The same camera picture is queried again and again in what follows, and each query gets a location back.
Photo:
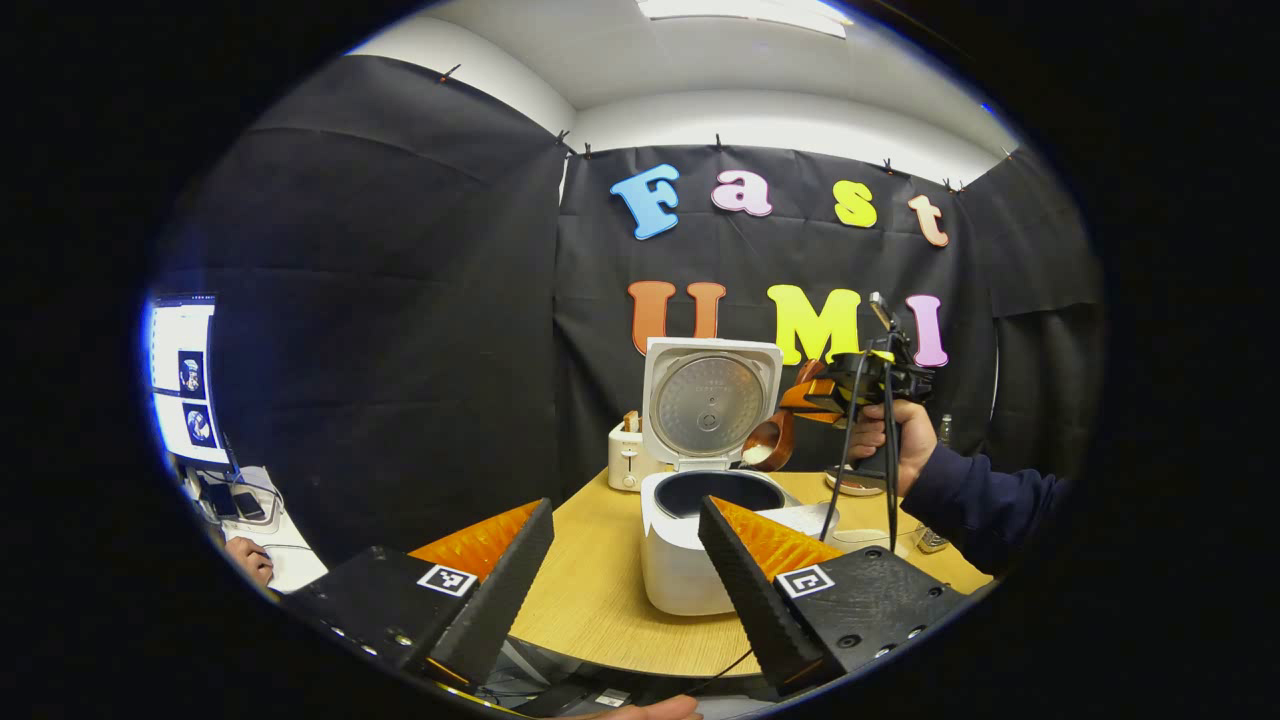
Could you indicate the white toaster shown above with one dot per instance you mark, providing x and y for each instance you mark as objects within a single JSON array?
[{"x": 630, "y": 462}]

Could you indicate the white side desk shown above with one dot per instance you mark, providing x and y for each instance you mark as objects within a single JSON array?
[{"x": 295, "y": 565}]

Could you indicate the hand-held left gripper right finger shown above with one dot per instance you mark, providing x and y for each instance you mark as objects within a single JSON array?
[{"x": 755, "y": 600}]

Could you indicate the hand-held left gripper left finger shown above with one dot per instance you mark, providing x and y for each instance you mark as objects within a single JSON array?
[{"x": 505, "y": 590}]

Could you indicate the large ceiling light panel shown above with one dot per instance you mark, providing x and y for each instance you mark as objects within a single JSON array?
[{"x": 750, "y": 12}]

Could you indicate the computer monitor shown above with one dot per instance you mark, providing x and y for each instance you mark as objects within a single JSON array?
[{"x": 185, "y": 380}]

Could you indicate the black backdrop cloth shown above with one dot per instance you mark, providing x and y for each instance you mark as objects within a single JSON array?
[{"x": 400, "y": 300}]

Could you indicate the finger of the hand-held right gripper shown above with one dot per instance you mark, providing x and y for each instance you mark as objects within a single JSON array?
[{"x": 815, "y": 398}]

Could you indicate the clear container of rice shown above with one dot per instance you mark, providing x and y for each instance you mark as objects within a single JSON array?
[{"x": 860, "y": 542}]

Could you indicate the brown wooden spoon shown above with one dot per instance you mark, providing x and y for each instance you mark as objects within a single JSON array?
[{"x": 765, "y": 447}]

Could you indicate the white rice cooker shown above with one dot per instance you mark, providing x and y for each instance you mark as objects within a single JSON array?
[{"x": 680, "y": 560}]

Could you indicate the clear plastic water bottle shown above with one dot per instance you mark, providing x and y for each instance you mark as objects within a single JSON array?
[{"x": 944, "y": 430}]

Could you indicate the toast slice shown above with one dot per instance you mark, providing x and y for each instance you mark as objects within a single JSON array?
[{"x": 632, "y": 422}]

